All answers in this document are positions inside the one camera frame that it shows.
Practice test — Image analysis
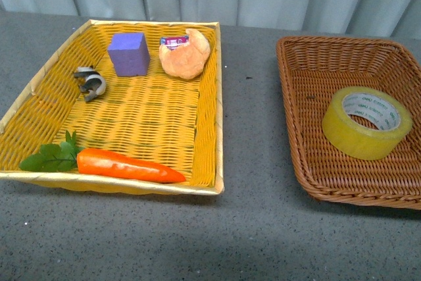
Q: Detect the yellow packing tape roll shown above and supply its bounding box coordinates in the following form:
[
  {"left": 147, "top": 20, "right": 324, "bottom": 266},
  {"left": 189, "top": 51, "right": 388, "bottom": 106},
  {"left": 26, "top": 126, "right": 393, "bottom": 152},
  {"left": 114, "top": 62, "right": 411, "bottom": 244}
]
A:
[{"left": 322, "top": 86, "right": 412, "bottom": 161}]

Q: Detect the black white animal figurine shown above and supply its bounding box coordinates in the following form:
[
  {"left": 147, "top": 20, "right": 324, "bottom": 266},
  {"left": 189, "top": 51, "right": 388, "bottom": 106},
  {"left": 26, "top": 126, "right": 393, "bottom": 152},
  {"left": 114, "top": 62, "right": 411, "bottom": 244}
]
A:
[{"left": 74, "top": 66, "right": 107, "bottom": 102}]

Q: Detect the brown wicker basket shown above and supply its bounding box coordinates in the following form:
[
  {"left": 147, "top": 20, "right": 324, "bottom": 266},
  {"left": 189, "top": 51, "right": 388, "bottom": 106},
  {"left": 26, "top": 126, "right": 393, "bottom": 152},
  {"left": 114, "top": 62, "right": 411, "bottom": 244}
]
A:
[{"left": 276, "top": 36, "right": 420, "bottom": 210}]

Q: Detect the orange toy carrot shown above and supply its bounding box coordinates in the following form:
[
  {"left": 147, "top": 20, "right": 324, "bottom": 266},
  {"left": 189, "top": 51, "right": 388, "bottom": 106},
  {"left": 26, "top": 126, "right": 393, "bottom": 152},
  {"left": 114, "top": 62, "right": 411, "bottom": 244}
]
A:
[{"left": 19, "top": 132, "right": 186, "bottom": 184}]

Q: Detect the yellow woven basket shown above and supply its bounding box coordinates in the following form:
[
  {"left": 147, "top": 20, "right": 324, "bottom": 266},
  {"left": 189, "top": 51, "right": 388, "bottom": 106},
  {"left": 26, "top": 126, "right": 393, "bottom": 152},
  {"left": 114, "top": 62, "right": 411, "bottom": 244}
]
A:
[{"left": 1, "top": 20, "right": 224, "bottom": 195}]

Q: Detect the toy croissant bread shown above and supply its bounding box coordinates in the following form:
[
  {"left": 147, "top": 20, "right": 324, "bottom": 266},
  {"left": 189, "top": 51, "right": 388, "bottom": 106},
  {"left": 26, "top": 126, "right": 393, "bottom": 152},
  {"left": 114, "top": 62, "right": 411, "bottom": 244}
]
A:
[{"left": 159, "top": 28, "right": 211, "bottom": 80}]

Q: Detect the purple foam block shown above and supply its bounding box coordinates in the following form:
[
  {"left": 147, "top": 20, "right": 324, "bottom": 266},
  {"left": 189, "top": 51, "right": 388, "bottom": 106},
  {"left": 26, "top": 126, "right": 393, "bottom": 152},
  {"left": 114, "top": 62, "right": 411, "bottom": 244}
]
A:
[{"left": 107, "top": 32, "right": 151, "bottom": 77}]

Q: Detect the small purple can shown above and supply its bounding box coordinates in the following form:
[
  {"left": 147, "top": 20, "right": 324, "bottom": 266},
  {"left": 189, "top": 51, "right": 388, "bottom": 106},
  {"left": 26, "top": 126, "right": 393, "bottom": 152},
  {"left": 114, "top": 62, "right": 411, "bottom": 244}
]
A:
[{"left": 160, "top": 35, "right": 189, "bottom": 51}]

